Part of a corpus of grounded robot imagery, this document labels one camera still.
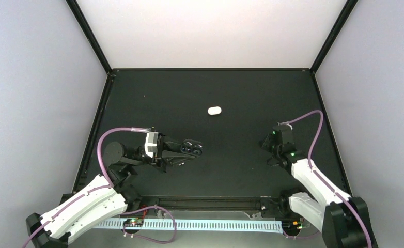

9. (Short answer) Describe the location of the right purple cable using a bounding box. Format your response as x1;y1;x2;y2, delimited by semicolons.
278;110;374;248

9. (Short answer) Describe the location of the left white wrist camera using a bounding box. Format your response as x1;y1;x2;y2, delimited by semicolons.
144;132;159;159

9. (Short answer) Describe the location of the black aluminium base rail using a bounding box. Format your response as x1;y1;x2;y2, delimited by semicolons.
126;196;301;221

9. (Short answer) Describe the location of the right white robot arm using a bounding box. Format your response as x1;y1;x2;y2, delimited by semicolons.
261;124;377;247

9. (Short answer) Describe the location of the frame post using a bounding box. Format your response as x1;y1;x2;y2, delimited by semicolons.
66;0;112;74
310;0;358;74

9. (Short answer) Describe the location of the white oval case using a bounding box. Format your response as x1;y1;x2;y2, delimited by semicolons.
207;106;222;116

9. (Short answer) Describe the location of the light blue slotted cable duct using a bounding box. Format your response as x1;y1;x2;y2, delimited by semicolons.
95;218;283;234

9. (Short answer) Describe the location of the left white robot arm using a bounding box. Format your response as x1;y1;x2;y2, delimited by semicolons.
23;130;203;247

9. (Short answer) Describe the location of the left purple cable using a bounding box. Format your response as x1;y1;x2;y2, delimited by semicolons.
20;127;178;248

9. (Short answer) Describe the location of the purple cable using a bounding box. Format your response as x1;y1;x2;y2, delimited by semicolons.
278;110;374;248
20;127;178;248

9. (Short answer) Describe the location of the left back frame post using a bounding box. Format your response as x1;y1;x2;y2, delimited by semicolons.
66;0;112;74

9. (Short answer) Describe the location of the black earbud charging case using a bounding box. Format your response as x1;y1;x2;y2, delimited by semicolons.
180;139;203;156

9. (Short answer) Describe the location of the right back frame post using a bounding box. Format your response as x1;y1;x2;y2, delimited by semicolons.
310;0;358;74

